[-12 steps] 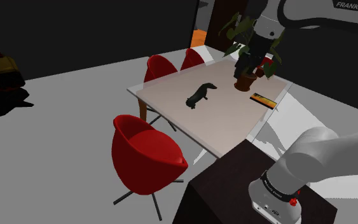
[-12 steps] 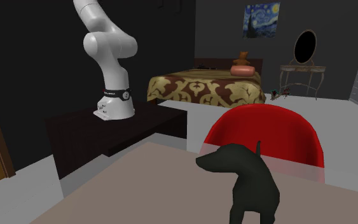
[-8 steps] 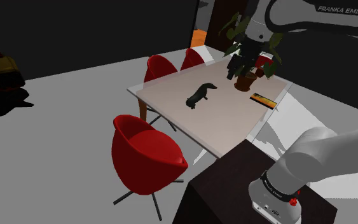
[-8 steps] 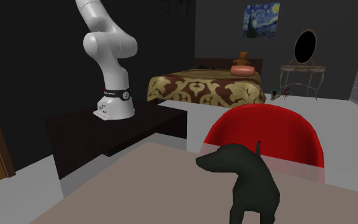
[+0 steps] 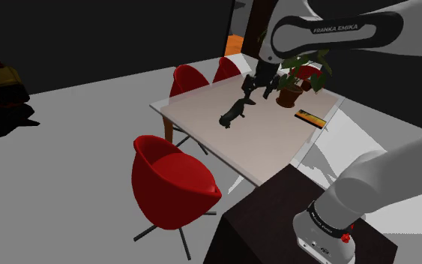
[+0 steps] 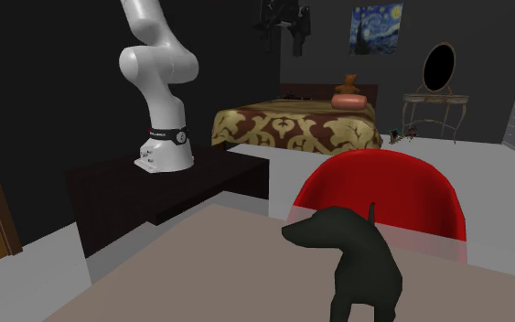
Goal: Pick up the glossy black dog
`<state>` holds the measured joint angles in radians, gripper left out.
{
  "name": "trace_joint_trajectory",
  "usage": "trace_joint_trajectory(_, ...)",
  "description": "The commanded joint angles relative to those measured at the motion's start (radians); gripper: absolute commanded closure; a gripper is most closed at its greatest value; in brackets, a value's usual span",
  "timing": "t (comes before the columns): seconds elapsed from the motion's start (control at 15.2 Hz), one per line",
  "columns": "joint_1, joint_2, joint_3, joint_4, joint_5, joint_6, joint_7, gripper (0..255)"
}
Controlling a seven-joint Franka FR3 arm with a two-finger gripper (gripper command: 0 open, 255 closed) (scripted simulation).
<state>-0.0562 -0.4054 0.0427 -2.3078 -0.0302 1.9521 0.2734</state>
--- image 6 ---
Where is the bed with gold patterned cover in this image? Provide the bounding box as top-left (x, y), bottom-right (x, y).
top-left (210, 72), bottom-right (384, 156)

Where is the dressing table with oval mirror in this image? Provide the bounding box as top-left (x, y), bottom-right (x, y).
top-left (401, 41), bottom-right (470, 145)

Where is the red chair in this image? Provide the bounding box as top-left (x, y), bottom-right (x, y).
top-left (285, 148), bottom-right (469, 264)

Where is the dark robot stand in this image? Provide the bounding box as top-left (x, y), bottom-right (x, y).
top-left (63, 143), bottom-right (271, 260)

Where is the black dog figure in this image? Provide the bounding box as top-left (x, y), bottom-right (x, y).
top-left (281, 202), bottom-right (404, 322)

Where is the blue starry night wall picture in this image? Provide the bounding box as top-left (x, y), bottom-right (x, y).
top-left (349, 3), bottom-right (405, 57)

